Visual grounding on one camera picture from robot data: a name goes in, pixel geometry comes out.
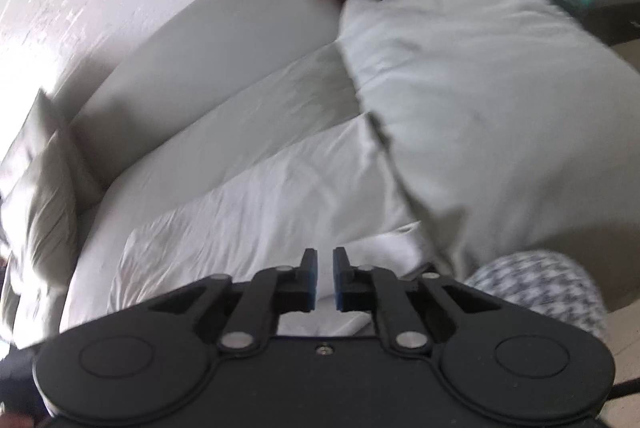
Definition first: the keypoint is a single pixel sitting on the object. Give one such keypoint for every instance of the houndstooth trouser leg right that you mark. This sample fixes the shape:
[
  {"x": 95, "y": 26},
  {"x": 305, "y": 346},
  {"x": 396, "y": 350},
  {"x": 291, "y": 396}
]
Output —
[{"x": 548, "y": 283}]

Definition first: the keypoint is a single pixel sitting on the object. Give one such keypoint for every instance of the white printed t-shirt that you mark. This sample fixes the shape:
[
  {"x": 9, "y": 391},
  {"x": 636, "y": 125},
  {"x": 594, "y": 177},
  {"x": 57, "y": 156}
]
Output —
[{"x": 333, "y": 189}]

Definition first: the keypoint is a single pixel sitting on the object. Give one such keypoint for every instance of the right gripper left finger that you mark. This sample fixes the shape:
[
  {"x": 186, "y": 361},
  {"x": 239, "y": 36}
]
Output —
[{"x": 270, "y": 294}]

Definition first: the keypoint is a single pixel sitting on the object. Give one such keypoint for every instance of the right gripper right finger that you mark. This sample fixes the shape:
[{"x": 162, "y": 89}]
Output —
[{"x": 379, "y": 292}]

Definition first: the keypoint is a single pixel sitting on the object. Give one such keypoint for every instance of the olive front pillow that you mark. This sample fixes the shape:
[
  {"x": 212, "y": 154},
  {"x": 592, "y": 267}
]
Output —
[{"x": 39, "y": 219}]

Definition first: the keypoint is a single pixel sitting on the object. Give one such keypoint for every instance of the olive back pillow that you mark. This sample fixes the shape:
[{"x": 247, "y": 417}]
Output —
[{"x": 41, "y": 123}]

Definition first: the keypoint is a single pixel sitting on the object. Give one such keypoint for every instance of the olive pillow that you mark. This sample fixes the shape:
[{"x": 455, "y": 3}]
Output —
[
  {"x": 41, "y": 123},
  {"x": 39, "y": 219}
]

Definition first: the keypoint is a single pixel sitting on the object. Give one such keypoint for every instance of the grey round sofa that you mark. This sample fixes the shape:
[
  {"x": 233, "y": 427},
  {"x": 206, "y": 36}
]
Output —
[{"x": 224, "y": 85}]

